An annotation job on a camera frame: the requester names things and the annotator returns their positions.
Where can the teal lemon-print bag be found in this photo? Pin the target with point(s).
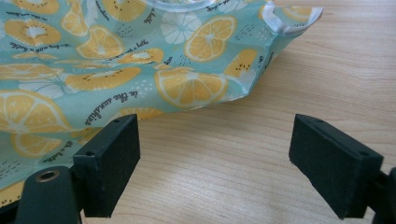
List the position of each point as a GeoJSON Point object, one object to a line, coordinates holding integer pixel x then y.
{"type": "Point", "coordinates": [124, 77]}

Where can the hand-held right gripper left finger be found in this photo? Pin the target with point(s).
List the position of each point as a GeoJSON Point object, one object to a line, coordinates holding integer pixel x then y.
{"type": "Point", "coordinates": [107, 168]}

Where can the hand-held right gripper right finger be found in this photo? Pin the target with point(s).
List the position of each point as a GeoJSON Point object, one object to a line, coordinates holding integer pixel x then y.
{"type": "Point", "coordinates": [336, 168]}

